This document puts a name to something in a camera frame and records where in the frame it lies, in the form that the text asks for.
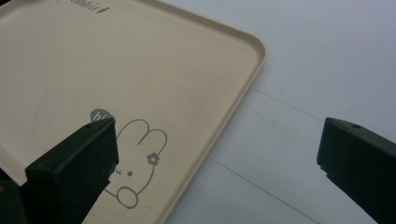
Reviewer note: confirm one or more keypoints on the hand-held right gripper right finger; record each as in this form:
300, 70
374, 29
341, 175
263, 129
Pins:
361, 155

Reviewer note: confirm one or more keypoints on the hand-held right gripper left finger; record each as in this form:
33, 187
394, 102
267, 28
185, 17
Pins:
71, 174

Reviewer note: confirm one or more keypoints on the beige tray with rabbit print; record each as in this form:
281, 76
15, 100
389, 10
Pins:
130, 71

